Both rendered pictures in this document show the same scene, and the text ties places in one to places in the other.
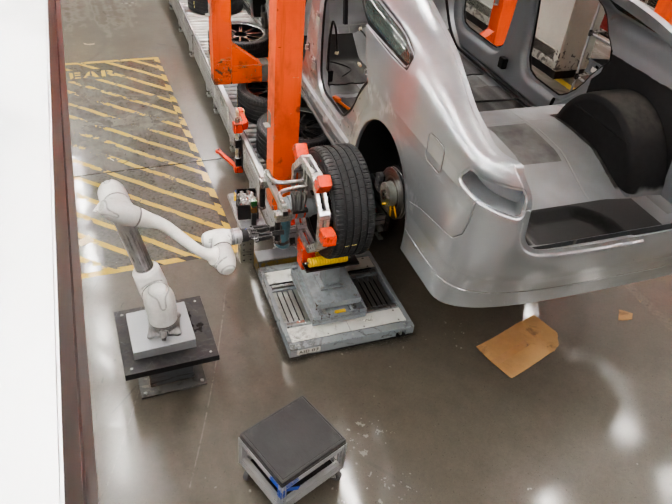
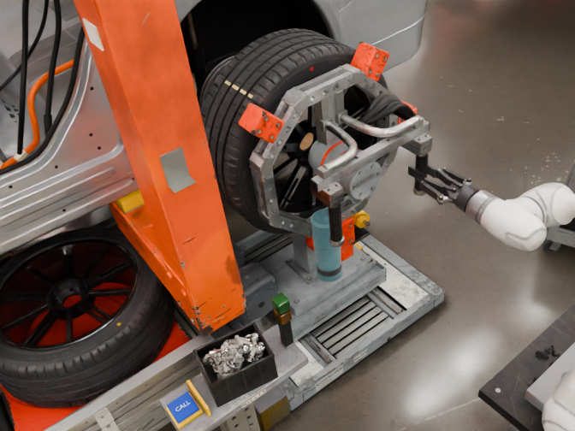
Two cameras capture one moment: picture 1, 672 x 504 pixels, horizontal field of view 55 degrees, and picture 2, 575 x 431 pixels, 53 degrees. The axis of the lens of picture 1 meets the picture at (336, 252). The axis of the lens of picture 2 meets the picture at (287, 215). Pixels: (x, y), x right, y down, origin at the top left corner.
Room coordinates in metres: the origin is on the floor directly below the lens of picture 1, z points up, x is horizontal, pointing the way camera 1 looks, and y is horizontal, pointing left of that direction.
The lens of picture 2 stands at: (3.47, 1.65, 1.93)
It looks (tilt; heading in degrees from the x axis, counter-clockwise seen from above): 41 degrees down; 262
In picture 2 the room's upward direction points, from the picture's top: 8 degrees counter-clockwise
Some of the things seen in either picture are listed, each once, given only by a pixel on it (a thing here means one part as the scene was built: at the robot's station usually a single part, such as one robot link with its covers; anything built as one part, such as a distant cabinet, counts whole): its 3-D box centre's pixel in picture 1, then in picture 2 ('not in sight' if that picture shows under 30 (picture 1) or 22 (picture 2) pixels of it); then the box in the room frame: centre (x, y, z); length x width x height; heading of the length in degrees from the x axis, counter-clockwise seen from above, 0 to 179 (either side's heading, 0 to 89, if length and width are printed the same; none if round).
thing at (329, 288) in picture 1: (329, 269); (310, 246); (3.18, 0.03, 0.32); 0.40 x 0.30 x 0.28; 23
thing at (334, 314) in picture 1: (327, 290); (312, 279); (3.18, 0.03, 0.13); 0.50 x 0.36 x 0.10; 23
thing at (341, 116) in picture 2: (294, 190); (378, 109); (2.97, 0.26, 1.03); 0.19 x 0.18 x 0.11; 113
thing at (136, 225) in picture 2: not in sight; (154, 217); (3.71, 0.09, 0.69); 0.52 x 0.17 x 0.35; 113
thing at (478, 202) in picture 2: (236, 236); (482, 207); (2.77, 0.55, 0.83); 0.09 x 0.06 x 0.09; 23
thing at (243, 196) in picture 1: (247, 203); (235, 363); (3.54, 0.62, 0.51); 0.20 x 0.14 x 0.13; 14
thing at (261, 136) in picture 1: (297, 137); not in sight; (4.73, 0.41, 0.39); 0.66 x 0.66 x 0.24
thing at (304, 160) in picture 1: (309, 204); (328, 156); (3.11, 0.18, 0.85); 0.54 x 0.07 x 0.54; 23
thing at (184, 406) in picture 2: not in sight; (183, 408); (3.72, 0.69, 0.47); 0.07 x 0.07 x 0.02; 23
